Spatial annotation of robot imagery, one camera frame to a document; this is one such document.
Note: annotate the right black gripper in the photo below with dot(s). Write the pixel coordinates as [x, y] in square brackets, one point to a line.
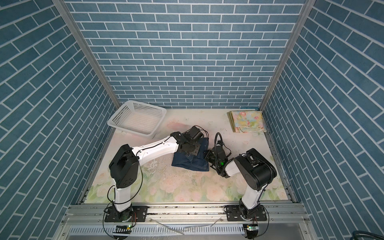
[206, 156]

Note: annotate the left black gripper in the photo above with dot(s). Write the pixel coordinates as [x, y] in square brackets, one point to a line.
[196, 151]

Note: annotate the blue denim skirt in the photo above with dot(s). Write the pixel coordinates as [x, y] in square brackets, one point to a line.
[193, 163]

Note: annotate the olive green skirt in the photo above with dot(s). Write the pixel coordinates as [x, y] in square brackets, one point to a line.
[231, 120]

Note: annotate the floral pastel skirt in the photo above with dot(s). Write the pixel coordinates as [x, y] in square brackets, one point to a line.
[249, 121]

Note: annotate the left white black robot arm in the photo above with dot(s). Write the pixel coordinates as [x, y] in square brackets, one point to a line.
[128, 161]

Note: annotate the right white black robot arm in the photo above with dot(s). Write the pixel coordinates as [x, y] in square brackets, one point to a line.
[256, 170]

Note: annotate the white plastic laundry basket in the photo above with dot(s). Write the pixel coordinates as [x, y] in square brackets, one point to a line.
[137, 118]

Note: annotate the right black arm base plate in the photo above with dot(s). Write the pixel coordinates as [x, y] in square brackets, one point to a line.
[232, 213]

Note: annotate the aluminium front mounting rail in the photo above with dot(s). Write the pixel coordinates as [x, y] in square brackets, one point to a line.
[188, 221]

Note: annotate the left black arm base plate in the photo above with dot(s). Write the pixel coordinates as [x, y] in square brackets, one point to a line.
[132, 214]

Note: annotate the right aluminium corner post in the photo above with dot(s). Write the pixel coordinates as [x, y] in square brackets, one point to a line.
[304, 14]

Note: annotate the aluminium corner post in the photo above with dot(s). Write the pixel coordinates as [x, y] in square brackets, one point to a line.
[304, 14]
[75, 31]

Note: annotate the left aluminium corner post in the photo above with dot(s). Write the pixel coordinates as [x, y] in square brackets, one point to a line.
[75, 31]

